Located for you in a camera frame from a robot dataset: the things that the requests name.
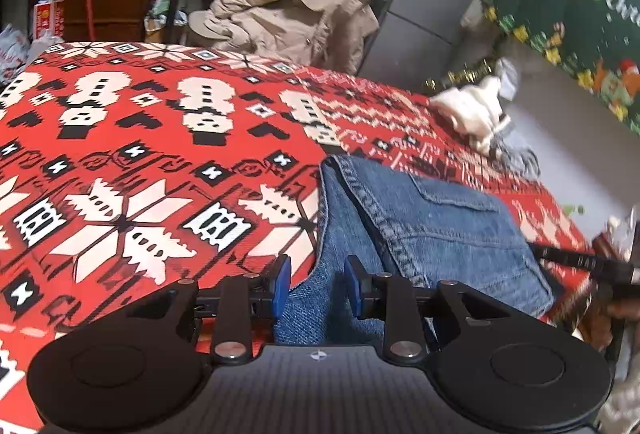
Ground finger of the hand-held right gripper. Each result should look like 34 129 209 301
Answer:
530 241 640 287

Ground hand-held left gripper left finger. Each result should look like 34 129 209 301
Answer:
120 254 293 367

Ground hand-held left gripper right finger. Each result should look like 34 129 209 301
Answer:
344 255 526 365

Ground blue denim shorts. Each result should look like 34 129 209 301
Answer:
272 154 556 347

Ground dark wooden furniture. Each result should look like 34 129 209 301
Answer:
592 237 621 265

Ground grey cloth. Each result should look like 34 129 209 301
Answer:
492 134 541 180

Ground white plush cloth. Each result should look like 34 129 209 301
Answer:
430 77 511 155

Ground white crumpled paper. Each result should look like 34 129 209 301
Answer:
495 57 521 100

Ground gold tinsel garland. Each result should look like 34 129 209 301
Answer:
422 59 496 92

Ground red patterned blanket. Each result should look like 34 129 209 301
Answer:
0 42 593 430

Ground beige jacket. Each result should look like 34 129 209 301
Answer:
187 0 381 75

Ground wooden drawer cabinet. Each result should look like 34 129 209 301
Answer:
55 0 161 42

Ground red white carton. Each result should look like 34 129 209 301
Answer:
32 0 66 40

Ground white plastic bag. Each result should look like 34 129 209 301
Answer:
0 24 31 81

